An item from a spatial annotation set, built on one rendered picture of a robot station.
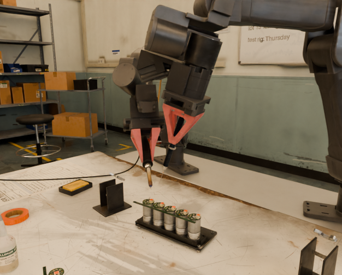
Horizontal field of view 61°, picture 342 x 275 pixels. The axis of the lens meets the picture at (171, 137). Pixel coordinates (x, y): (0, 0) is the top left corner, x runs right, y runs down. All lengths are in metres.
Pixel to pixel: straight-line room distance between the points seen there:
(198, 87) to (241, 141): 3.01
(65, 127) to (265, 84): 2.56
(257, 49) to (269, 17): 2.77
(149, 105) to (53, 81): 3.53
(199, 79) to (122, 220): 0.37
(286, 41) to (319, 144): 1.06
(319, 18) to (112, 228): 0.57
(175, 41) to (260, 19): 0.15
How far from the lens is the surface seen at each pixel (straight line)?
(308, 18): 0.60
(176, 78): 0.51
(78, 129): 4.01
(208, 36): 0.51
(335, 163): 0.72
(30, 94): 4.89
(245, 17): 0.53
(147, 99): 0.62
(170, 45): 0.49
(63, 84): 4.05
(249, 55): 3.36
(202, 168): 1.00
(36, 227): 0.72
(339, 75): 0.64
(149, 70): 0.55
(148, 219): 0.63
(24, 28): 5.36
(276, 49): 3.23
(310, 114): 3.15
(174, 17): 0.50
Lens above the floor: 1.09
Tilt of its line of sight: 14 degrees down
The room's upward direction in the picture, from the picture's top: straight up
